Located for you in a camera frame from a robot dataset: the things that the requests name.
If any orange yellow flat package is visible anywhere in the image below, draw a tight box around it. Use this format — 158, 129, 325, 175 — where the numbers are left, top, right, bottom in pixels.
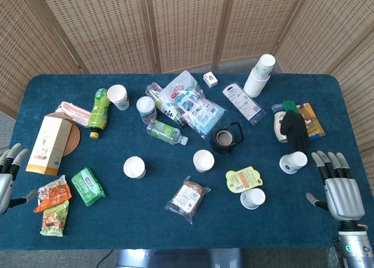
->
295, 102, 326, 141

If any tall stack of paper cups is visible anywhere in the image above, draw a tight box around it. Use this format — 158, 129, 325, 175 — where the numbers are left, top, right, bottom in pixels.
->
243, 54, 276, 99

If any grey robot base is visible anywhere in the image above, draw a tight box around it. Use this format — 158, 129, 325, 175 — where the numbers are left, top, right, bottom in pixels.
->
116, 248, 243, 268

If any white squeeze sauce bottle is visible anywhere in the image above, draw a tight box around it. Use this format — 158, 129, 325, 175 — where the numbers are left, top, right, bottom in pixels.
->
271, 103, 293, 144

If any blue felt table cover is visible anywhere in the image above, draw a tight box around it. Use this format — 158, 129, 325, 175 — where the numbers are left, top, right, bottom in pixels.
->
0, 72, 362, 250

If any white paper cup green flower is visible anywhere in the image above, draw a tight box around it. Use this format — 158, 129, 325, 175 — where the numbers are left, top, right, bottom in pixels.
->
123, 156, 146, 179

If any wicker folding screen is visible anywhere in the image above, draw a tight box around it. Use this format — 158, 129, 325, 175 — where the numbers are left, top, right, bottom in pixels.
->
0, 0, 374, 154

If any beige carton box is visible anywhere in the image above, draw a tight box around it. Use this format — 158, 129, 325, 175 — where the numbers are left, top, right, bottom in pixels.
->
25, 112, 73, 176

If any white paper cup upright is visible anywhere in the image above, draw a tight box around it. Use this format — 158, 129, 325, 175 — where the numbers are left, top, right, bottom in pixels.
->
192, 149, 216, 173

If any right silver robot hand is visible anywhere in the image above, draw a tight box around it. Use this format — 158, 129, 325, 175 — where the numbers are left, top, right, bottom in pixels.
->
306, 150, 366, 221

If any clear bag with blue cloth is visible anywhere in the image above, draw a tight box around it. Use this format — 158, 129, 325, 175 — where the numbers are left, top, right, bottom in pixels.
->
159, 70, 227, 140

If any bottle with white-green label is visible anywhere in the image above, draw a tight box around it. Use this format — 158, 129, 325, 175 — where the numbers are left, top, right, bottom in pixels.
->
145, 82, 188, 127

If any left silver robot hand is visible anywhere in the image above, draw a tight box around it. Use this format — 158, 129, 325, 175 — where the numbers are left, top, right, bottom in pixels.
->
0, 142, 38, 215

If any white wet wipes canister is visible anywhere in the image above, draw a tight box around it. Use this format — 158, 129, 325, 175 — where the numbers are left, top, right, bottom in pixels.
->
136, 96, 158, 124

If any white paper cup blue logo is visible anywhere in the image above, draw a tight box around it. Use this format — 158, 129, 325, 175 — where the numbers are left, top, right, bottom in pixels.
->
279, 151, 308, 175

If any green yellow snack bag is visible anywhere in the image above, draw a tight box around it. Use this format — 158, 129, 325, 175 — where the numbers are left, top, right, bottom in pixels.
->
39, 199, 70, 237

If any black glove green cuff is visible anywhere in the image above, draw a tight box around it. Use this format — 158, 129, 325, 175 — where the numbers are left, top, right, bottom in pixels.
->
280, 100, 311, 152

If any green drink bottle yellow cap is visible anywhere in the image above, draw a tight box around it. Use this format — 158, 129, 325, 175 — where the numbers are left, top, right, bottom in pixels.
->
88, 88, 111, 140

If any dark blue blister pack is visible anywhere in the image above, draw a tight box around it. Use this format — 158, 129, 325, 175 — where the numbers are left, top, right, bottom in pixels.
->
222, 82, 267, 127

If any black teapot with handle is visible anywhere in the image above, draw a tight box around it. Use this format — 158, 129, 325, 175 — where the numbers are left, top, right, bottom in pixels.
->
209, 121, 245, 155

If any white paper cup blue flower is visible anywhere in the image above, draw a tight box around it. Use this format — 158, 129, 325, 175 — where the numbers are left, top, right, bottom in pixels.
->
240, 187, 266, 211

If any short stack of paper cups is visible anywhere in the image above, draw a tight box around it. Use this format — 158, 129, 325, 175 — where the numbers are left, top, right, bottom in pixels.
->
106, 84, 130, 111

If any sandwich in clear wrapper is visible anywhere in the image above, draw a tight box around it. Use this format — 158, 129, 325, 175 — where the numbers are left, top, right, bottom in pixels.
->
164, 175, 212, 225

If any small white box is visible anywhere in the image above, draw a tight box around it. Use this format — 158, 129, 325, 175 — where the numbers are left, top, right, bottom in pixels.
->
203, 71, 219, 88

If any clear water bottle green label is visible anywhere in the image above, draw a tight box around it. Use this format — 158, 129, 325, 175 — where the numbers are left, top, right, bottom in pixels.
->
146, 119, 189, 147

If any pink striped package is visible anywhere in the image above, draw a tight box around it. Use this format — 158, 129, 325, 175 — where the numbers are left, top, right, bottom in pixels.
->
55, 101, 92, 127

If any orange snack bag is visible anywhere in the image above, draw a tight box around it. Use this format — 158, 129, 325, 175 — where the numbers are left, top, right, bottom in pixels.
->
33, 175, 72, 214

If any green tissue pack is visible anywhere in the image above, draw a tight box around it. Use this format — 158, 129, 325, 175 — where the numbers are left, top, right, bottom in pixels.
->
71, 167, 106, 207

